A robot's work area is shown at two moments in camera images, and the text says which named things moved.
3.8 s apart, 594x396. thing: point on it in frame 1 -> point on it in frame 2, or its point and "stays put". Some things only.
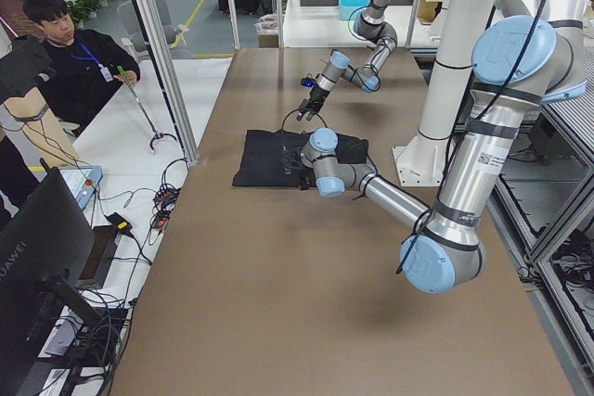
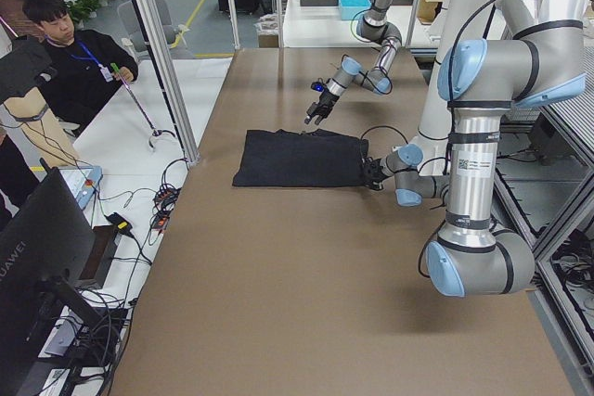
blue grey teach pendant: (83, 181) stays put
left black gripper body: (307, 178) -> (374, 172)
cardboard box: (430, 4) stays put
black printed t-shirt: (273, 159) stays put
